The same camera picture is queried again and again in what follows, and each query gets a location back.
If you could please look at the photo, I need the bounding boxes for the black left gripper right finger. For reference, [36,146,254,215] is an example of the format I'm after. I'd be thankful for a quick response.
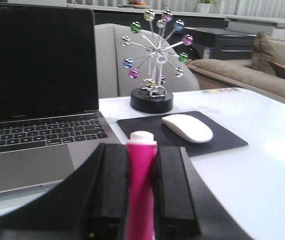
[153,146,251,240]

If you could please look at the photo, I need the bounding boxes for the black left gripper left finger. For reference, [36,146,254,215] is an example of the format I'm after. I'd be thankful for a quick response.
[0,143,128,240]

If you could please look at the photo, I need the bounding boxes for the pink highlighter pen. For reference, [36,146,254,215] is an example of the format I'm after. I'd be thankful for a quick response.
[126,130,158,240]

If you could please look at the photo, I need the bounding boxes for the black mouse pad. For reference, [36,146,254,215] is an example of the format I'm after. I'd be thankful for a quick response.
[117,111,248,157]

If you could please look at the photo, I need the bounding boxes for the white computer mouse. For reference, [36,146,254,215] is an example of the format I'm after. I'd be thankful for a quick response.
[161,114,214,144]

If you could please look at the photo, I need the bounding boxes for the grey laptop black screen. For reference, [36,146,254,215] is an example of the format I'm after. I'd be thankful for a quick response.
[0,3,119,197]

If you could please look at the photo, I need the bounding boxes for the ferris wheel desk toy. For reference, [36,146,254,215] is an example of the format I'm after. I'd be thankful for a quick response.
[121,9,194,114]

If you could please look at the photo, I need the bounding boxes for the grey armchair right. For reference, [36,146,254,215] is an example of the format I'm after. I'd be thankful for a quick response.
[94,23,200,98]

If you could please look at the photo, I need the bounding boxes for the beige sofa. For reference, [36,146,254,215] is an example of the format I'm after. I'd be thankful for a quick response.
[187,31,285,104]

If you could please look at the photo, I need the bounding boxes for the black cabinet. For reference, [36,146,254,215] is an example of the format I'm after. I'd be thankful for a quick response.
[184,27,256,60]

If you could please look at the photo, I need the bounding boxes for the potted plant white pot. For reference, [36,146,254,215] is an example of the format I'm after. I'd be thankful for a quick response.
[195,0,219,14]

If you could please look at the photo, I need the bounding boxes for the fruit bowl on counter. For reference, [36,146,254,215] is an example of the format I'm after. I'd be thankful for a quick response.
[128,0,150,9]

